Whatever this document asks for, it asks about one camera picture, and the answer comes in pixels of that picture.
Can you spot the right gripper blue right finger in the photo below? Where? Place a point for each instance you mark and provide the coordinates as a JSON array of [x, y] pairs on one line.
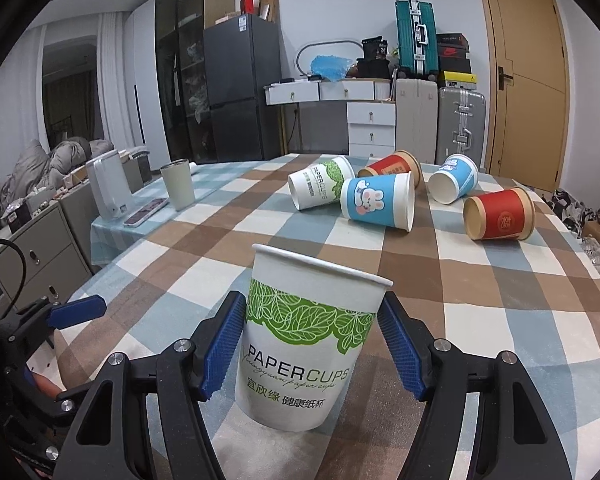
[[515, 437]]

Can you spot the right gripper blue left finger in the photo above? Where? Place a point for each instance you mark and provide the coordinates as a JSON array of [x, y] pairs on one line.
[[109, 437]]

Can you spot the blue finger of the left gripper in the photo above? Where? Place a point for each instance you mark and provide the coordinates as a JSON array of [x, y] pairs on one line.
[[28, 328]]

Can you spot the white green leaf paper cup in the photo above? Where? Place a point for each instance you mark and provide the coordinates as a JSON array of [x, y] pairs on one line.
[[306, 322]]

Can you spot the lying white green paper cup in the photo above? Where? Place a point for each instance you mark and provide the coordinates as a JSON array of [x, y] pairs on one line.
[[319, 184]]

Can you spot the blue bunny paper cup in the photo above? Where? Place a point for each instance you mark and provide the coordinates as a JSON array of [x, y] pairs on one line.
[[387, 200]]

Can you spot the right red paper cup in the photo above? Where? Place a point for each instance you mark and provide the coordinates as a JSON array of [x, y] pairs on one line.
[[502, 215]]

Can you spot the red paper cup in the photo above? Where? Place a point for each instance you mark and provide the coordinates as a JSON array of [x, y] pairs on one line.
[[502, 215], [399, 162]]

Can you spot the far red paper cup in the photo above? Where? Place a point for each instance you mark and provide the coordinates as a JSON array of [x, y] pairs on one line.
[[399, 162]]

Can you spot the far blue paper cup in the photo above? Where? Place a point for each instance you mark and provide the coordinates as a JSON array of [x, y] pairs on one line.
[[454, 179]]

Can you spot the left hand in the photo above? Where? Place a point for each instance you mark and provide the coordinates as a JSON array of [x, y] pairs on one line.
[[43, 384]]

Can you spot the grey side cabinet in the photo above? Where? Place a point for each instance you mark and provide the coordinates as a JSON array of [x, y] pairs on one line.
[[56, 245]]

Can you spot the white kettle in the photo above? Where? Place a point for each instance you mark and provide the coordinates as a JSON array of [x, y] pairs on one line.
[[109, 185]]

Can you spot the smartphone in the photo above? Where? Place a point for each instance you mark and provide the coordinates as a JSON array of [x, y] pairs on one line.
[[144, 213]]

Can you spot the grey blanket pile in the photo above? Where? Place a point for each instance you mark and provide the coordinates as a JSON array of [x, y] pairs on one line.
[[35, 167]]

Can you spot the cream tumbler mug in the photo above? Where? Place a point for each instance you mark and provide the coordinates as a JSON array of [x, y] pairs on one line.
[[177, 179]]

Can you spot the white drawer desk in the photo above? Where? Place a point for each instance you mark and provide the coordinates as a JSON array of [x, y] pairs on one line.
[[353, 116]]

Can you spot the black refrigerator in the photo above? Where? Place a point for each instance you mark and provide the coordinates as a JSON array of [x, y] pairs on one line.
[[242, 58]]

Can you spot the blue plastic bag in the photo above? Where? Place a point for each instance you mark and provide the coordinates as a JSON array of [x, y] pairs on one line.
[[331, 67]]

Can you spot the beige suitcase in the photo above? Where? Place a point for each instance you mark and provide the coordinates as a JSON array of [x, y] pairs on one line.
[[417, 118]]

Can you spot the black handbag on desk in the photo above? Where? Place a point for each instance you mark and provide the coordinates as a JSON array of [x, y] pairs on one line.
[[374, 63]]

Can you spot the silver suitcase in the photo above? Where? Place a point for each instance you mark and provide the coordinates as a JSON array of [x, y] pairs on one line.
[[461, 121]]

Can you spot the wooden door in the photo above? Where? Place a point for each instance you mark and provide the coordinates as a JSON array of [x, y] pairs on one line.
[[529, 91]]

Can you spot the black glass cabinet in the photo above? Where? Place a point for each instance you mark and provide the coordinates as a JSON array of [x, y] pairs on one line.
[[181, 74]]

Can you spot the teal suitcase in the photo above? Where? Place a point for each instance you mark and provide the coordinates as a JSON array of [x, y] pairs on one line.
[[417, 39]]

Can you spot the stacked shoe boxes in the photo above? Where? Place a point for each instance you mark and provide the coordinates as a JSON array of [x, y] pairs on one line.
[[454, 61]]

